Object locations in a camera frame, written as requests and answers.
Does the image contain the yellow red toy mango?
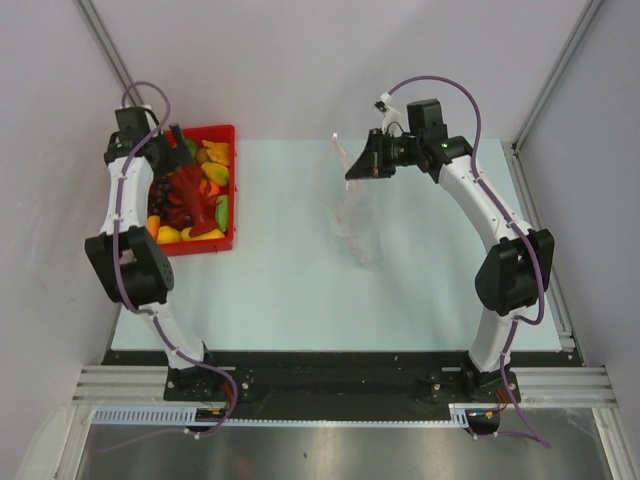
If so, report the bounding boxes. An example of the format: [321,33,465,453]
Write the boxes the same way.
[201,161,231,187]

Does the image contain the aluminium rail frame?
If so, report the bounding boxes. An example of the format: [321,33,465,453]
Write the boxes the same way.
[72,366,167,405]

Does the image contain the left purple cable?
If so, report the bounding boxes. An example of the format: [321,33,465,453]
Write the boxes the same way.
[97,80,244,454]

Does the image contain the orange yellow toy peach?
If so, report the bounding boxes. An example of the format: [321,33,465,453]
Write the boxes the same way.
[147,215,161,239]

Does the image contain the purple toy grapes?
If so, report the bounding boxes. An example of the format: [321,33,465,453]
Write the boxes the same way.
[148,176,172,216]

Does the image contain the white cable duct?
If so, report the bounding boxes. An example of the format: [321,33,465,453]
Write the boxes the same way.
[93,405,468,428]

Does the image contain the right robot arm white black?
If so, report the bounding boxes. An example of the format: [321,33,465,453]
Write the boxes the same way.
[345,93,555,401]

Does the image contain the purple cable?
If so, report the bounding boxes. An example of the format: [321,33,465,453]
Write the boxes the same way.
[387,75,551,449]
[97,80,244,454]

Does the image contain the aluminium corner post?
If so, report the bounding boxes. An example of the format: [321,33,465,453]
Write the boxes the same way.
[72,0,145,106]
[511,0,605,151]

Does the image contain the toy orange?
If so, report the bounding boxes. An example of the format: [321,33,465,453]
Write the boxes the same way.
[199,180,220,197]

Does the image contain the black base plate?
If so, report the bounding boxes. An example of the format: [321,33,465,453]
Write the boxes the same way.
[102,349,524,434]

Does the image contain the clear zip top bag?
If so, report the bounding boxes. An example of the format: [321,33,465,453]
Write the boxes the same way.
[311,133,383,271]

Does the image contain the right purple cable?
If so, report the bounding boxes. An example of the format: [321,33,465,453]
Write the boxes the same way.
[387,75,551,449]

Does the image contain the yellow toy banana bunch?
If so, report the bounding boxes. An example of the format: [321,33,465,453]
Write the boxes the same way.
[195,140,231,165]

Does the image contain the green toy vegetable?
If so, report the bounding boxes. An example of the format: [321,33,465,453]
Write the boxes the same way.
[215,195,230,234]

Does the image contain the red plastic bin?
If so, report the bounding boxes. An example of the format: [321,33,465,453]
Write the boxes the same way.
[147,125,236,256]

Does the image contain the right aluminium corner post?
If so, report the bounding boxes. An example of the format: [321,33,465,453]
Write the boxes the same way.
[511,0,605,151]

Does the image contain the green yellow toy mango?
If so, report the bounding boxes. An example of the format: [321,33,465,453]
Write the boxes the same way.
[185,139,199,158]

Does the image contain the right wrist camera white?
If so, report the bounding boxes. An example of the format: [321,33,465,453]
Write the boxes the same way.
[374,92,401,134]

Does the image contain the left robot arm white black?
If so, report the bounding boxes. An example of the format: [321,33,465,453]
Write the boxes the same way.
[84,105,221,400]

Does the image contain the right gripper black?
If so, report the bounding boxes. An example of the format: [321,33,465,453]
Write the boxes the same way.
[347,128,423,180]

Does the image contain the red toy lobster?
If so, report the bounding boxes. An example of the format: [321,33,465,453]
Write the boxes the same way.
[164,163,223,236]

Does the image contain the left aluminium corner post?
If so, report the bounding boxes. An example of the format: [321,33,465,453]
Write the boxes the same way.
[72,0,145,106]

